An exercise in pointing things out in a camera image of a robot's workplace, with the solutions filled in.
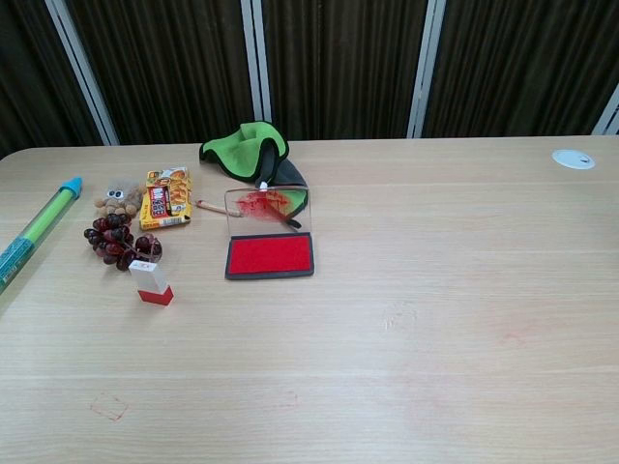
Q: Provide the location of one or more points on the green tube with blue cap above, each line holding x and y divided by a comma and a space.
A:
34, 229

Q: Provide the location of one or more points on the small brown pen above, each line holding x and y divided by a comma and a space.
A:
213, 206

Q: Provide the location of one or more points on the red ink pad with lid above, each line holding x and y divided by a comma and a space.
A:
270, 255

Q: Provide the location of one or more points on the grey metal partition post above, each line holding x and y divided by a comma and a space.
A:
425, 67
608, 113
255, 67
82, 67

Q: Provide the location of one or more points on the yellow snack box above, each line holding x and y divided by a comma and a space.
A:
167, 198

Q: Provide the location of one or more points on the fuzzy toy with googly eyes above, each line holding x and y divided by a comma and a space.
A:
118, 197

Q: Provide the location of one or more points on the white and red stamp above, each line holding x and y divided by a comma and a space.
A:
153, 285

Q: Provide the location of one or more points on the green and grey cloth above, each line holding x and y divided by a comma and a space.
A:
239, 148

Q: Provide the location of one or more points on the dark red grape bunch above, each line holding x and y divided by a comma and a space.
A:
116, 240

